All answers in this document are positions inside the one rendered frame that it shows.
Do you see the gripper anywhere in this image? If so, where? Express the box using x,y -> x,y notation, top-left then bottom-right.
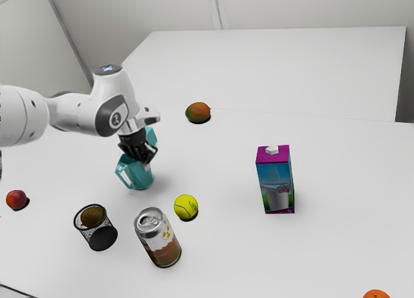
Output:
117,129 -> 159,173

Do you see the teal faceted mug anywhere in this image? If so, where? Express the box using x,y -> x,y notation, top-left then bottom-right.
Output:
113,126 -> 158,191

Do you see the yellow tennis ball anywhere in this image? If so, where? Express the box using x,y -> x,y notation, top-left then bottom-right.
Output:
173,194 -> 199,221

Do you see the red green mango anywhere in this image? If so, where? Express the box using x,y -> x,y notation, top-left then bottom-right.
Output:
184,101 -> 212,124

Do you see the silver brown drink can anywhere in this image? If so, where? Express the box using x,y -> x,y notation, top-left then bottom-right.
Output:
133,207 -> 182,268

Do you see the brown kiwi fruit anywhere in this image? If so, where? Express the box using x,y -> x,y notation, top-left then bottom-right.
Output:
80,206 -> 104,228

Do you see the black mesh pen holder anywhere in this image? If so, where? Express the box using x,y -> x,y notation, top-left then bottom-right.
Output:
73,204 -> 118,251

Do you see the purple milk carton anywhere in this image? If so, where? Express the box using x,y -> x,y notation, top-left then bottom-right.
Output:
255,144 -> 296,215

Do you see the orange fruit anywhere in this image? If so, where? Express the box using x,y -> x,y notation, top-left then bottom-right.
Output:
362,288 -> 391,298

